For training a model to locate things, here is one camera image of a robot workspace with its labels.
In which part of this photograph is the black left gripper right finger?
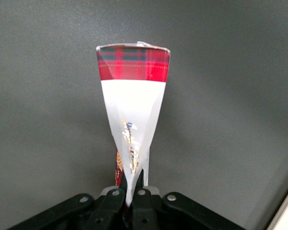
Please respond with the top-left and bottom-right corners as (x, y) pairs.
(131, 171), (245, 230)

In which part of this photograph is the beige plastic tray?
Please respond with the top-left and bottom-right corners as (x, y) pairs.
(268, 179), (288, 230)

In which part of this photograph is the red tartan cookie box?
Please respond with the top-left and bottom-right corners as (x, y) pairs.
(95, 40), (171, 218)

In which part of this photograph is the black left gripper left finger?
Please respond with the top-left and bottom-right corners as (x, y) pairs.
(7, 178), (127, 230)

